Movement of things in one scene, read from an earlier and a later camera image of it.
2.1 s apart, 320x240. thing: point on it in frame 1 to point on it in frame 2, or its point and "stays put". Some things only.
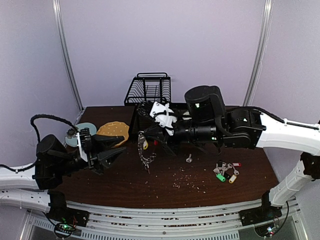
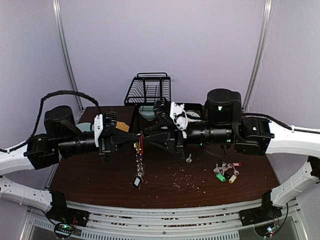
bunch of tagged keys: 224,171 stays put
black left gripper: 104,161 to 108,143
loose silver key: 189,160 stays put
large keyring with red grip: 146,161 to 139,164
